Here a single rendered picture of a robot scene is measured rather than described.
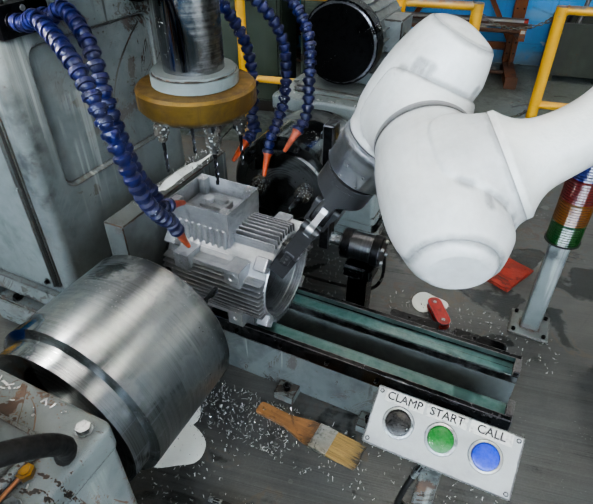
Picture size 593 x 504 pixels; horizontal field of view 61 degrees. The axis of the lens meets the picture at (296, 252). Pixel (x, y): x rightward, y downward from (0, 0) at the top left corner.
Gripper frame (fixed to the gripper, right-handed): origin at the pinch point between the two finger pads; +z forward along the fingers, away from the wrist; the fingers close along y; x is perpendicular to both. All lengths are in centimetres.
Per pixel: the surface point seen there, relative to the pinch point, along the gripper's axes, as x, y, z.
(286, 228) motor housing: -3.2, -6.7, 1.2
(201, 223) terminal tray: -14.9, -1.1, 7.3
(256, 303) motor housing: 0.7, 3.0, 9.6
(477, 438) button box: 29.7, 17.0, -13.8
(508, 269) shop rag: 44, -53, 9
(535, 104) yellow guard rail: 53, -244, 32
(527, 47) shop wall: 54, -518, 77
